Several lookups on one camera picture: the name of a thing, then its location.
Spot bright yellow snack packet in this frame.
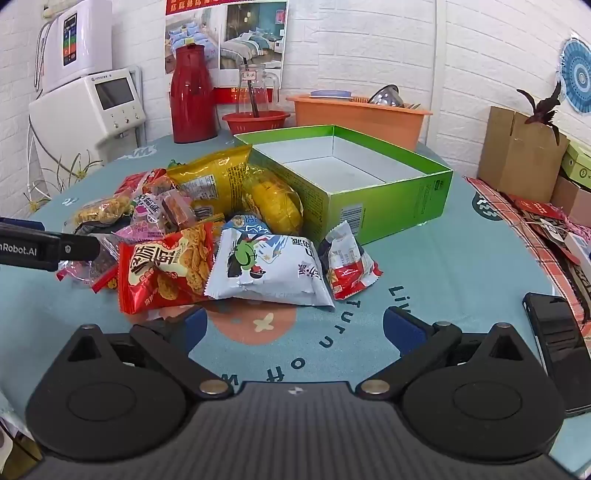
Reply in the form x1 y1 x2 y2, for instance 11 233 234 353
243 168 304 237

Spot brown cardboard box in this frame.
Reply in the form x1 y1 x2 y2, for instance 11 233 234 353
478 106 570 203

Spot white and blue snack bag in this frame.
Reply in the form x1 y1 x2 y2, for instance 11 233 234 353
204 229 336 309

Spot dark stirring stick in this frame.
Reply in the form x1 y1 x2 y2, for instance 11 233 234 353
246 76 260 118

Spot dried yellow flower sprigs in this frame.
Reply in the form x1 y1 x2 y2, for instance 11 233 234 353
25 150 102 208

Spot wall poster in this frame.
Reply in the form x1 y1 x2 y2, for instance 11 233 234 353
164 0 289 106

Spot white appliance with screen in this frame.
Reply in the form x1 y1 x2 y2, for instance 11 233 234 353
28 67 147 163

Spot orange plastic basin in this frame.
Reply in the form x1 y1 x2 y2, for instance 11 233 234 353
286 93 433 151

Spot small blue snack packet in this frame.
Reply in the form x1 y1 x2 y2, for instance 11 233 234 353
224 213 273 241

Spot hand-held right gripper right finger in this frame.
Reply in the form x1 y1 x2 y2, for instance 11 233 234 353
355 307 532 400

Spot flat red snack packet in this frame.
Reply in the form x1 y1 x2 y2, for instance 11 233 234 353
115 168 174 197

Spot clear packet orange-brown snacks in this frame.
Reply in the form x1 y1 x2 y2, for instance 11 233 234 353
159 189 198 227

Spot plaid cloth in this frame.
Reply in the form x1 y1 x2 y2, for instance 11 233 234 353
466 176 591 324

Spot glass pitcher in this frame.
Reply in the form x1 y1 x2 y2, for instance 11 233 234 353
236 65 281 116

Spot gold foil snack bag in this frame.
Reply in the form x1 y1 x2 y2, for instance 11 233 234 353
167 144 254 220

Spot clear packet yellow-brown snacks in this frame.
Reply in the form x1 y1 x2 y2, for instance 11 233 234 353
74 194 137 227

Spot red thermos jug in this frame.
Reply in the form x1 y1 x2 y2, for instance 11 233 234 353
169 45 219 144

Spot purple-leaf plant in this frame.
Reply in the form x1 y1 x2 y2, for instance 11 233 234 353
516 82 563 146

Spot small green box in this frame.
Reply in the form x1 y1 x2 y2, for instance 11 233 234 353
561 141 591 190

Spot green cardboard box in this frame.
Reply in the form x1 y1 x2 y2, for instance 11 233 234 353
235 124 454 245

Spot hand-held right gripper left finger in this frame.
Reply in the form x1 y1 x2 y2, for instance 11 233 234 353
65 307 234 400

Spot red-edged packet dark contents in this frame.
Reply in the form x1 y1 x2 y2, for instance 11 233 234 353
57 233 122 292

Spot small tan cardboard box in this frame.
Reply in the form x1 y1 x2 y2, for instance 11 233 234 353
549 175 591 222

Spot red envelope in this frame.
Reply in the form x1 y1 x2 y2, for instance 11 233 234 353
505 194 566 221

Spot steel bowl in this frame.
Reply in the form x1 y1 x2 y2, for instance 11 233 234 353
368 84 402 108

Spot black smartphone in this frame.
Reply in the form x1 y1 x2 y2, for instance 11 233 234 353
523 292 591 416

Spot teal printed tablecloth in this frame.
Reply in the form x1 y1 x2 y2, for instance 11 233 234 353
0 129 591 476

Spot red plastic basket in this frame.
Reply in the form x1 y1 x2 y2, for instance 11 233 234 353
222 110 291 136

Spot small red white snack packet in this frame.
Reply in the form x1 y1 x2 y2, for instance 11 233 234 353
318 220 384 301

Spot white wall water purifier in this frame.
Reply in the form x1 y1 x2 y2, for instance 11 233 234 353
39 0 114 90

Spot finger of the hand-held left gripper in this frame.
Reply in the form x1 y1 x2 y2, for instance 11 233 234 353
58 233 101 262
0 217 45 232

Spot red chip bag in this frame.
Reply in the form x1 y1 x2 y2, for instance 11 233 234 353
117 224 218 315

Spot large blue round paper decoration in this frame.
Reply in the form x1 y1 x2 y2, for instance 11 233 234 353
556 37 591 114

